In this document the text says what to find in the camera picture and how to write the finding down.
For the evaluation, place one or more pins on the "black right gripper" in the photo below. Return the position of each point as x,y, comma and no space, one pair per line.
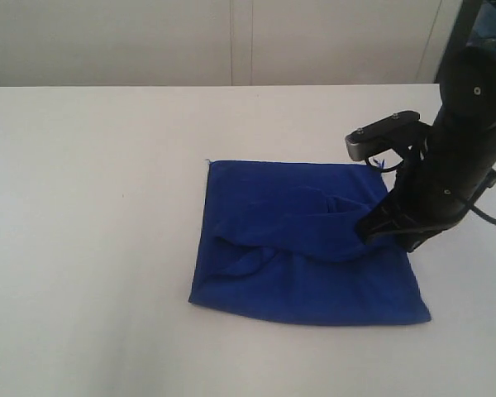
461,151

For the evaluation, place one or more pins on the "blue terry towel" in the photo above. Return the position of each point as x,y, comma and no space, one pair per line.
278,244

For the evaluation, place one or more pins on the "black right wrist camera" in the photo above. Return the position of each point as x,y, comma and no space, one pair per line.
400,130

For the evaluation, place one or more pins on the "dark metal post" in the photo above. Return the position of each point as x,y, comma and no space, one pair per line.
460,32

